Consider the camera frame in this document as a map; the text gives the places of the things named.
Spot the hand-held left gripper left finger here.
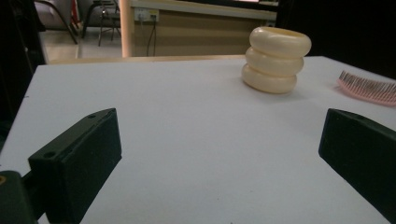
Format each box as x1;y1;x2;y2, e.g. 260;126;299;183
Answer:
27;107;122;224

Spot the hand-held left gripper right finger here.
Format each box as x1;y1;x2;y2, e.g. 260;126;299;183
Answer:
318;107;396;224

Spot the pink wire coil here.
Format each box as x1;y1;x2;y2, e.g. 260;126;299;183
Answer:
336;70;396;108

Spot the cream ribbed round holder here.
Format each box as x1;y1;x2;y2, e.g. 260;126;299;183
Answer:
241;26;313;95

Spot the white table mat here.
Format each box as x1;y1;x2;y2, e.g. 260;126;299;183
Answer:
0;55;396;224

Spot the beige wooden counter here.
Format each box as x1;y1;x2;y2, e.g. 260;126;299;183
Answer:
120;0;278;59

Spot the black frame chair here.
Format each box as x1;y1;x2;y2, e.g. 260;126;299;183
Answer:
34;0;80;45
81;0;121;48

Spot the black hanging power cable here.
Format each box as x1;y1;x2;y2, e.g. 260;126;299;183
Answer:
146;18;158;58

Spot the white wall power outlet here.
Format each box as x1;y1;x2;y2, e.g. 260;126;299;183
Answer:
134;7;161;23

